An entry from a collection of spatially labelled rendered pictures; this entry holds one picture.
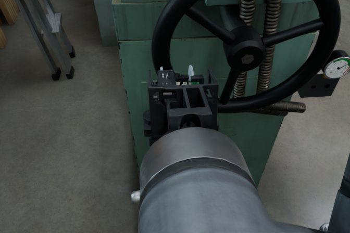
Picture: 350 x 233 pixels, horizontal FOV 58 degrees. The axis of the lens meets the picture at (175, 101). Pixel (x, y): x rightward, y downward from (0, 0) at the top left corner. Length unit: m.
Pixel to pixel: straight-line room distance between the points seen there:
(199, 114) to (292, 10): 0.49
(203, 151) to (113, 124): 1.25
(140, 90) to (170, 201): 0.61
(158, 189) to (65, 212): 1.08
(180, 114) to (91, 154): 1.14
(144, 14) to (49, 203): 0.88
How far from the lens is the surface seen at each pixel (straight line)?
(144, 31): 0.68
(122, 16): 0.67
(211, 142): 0.24
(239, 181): 0.22
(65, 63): 1.70
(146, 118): 0.38
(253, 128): 0.96
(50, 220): 1.29
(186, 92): 0.30
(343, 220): 0.24
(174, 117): 0.26
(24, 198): 1.37
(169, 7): 0.44
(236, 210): 0.19
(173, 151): 0.23
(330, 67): 0.78
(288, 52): 0.79
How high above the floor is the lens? 1.11
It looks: 46 degrees down
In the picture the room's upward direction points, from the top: straight up
